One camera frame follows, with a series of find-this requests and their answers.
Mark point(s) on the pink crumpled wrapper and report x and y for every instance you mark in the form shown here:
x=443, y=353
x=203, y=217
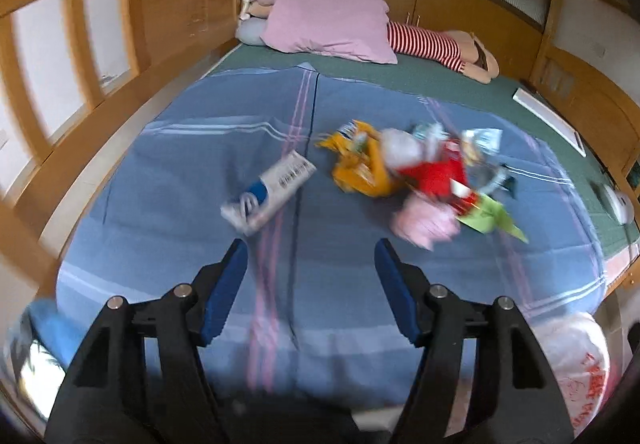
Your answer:
x=423, y=222

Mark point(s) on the white round device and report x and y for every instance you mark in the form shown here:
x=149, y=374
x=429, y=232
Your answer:
x=615, y=203

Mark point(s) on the blue cushion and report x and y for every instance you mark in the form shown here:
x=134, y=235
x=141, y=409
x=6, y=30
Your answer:
x=61, y=336

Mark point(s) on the yellow snack wrapper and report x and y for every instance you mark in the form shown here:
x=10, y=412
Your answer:
x=360, y=167

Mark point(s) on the white flat board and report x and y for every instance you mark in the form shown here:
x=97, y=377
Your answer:
x=537, y=107

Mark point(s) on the green paper scrap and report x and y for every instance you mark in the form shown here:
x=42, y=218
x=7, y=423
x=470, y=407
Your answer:
x=487, y=215

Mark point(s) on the white crumpled plastic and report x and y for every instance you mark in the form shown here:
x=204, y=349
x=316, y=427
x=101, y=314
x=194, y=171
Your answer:
x=400, y=149

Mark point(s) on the trash bin with white bag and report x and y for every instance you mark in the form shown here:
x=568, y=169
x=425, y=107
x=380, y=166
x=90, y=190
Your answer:
x=576, y=349

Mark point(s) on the blue striped blanket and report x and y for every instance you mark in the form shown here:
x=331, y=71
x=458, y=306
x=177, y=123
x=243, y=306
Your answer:
x=311, y=315

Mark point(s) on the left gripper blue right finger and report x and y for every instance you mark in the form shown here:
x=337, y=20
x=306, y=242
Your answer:
x=397, y=292

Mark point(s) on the pink pillow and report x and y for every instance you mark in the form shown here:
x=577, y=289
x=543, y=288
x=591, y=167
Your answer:
x=349, y=29

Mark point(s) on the wooden bed frame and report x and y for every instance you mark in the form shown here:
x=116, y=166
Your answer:
x=73, y=73

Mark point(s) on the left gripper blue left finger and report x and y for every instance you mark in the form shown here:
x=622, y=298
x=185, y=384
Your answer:
x=222, y=286

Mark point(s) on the red snack wrapper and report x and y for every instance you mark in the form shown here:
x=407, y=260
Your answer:
x=443, y=180

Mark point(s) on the striped plush doll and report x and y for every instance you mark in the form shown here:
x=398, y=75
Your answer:
x=457, y=50

